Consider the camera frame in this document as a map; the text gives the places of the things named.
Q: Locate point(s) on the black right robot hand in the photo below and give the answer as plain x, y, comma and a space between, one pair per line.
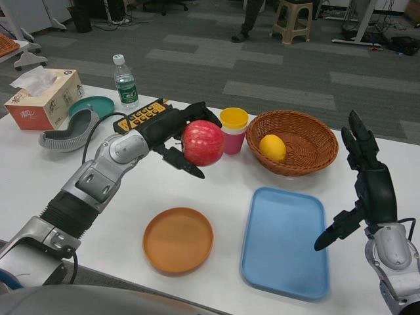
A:
377, 197

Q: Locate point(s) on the yellow plastic cup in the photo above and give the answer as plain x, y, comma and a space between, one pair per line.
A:
234, 118

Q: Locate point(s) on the grey ribbed curved holder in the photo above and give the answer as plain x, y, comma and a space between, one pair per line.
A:
65, 141

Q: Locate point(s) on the black waste bin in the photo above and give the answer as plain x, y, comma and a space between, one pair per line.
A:
80, 19

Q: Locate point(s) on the red apple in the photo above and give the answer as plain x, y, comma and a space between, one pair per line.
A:
203, 142

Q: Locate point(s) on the orange round plate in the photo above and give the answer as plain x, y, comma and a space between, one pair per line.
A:
178, 241

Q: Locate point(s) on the white table base with casters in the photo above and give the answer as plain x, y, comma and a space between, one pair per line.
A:
29, 57

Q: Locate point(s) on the large black bag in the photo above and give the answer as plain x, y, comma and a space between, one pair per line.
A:
405, 45

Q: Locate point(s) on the person in dark trousers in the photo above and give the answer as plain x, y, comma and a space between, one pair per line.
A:
249, 19

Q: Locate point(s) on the yellow lemon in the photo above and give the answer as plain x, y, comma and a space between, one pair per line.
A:
272, 147

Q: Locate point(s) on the white power strip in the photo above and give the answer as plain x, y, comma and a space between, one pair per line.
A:
121, 21

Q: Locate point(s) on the clear water bottle green label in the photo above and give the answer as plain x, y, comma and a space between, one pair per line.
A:
126, 87

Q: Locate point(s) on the silver robot chest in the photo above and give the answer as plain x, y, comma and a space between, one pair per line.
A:
98, 302

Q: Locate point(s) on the beige plastic stool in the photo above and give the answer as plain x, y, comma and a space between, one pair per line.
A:
292, 19

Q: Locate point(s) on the flat brown wicker tray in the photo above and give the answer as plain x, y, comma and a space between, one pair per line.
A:
6, 47

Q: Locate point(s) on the teal round plate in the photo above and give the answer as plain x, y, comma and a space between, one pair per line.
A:
98, 103

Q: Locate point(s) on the beige red tissue box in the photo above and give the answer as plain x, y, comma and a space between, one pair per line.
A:
49, 98

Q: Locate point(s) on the brown wicker basket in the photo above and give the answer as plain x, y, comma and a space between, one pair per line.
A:
308, 147

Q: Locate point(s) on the blue rectangular tray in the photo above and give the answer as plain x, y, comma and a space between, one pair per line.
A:
282, 243

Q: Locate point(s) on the black office chair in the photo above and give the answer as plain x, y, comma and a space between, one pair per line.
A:
164, 6

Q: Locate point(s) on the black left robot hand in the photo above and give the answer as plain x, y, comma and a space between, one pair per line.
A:
164, 129

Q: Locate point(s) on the white plastic cup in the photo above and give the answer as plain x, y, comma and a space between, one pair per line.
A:
234, 131

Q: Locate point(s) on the white standing desk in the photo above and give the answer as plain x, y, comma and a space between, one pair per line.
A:
357, 39

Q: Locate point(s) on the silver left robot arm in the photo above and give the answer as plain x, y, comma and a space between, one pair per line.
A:
98, 177

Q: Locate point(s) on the yellow black remote controller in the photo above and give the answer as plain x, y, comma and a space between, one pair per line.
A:
141, 115

